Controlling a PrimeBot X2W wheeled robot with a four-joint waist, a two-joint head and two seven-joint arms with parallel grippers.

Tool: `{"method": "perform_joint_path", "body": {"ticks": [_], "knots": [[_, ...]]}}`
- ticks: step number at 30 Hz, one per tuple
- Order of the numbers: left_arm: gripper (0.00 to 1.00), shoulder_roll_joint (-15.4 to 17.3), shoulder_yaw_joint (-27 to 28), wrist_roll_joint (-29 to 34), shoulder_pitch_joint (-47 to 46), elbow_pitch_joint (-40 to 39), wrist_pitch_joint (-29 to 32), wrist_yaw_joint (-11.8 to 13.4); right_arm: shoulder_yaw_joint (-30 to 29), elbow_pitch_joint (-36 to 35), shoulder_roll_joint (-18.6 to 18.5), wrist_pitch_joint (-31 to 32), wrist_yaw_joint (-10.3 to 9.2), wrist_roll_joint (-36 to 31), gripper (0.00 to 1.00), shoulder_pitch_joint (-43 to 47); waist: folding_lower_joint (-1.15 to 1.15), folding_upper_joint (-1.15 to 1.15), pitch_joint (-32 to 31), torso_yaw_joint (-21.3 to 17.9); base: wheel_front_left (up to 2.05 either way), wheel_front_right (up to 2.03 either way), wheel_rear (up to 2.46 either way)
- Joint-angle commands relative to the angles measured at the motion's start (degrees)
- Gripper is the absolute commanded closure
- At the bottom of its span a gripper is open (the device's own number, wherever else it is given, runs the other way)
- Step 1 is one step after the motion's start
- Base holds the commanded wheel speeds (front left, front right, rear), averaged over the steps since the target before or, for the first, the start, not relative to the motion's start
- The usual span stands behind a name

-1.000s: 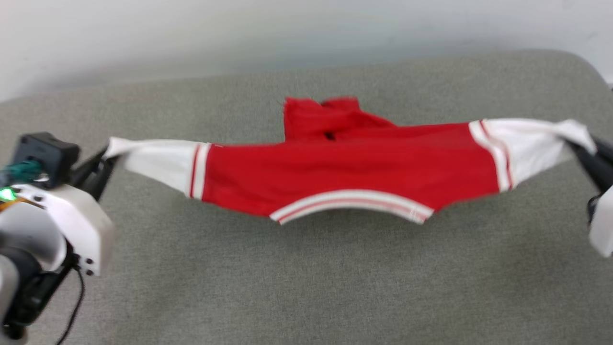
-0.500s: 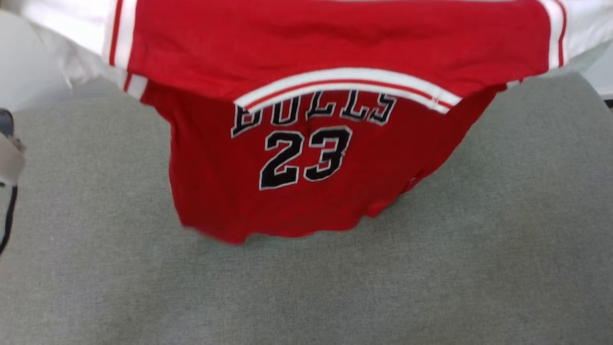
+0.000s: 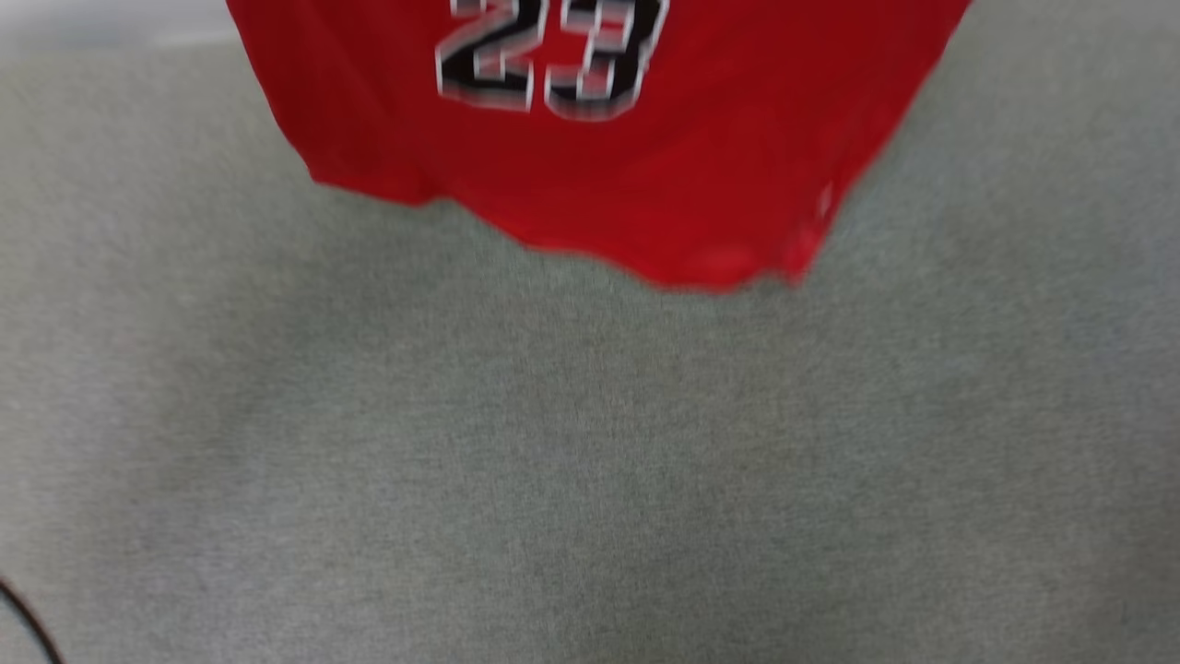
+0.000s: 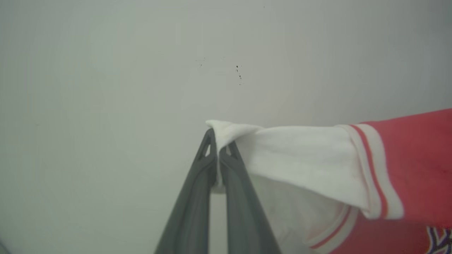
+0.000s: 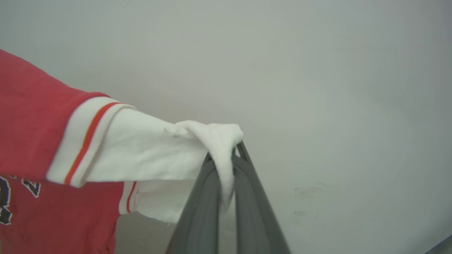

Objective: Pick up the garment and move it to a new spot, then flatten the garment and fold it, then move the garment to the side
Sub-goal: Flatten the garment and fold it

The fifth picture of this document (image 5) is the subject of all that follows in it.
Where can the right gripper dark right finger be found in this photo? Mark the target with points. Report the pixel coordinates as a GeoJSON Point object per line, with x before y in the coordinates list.
{"type": "Point", "coordinates": [254, 218]}

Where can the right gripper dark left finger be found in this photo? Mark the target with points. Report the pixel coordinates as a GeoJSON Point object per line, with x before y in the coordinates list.
{"type": "Point", "coordinates": [201, 218]}

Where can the red and white shirt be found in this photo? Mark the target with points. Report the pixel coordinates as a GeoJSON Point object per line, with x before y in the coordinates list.
{"type": "Point", "coordinates": [31, 123]}

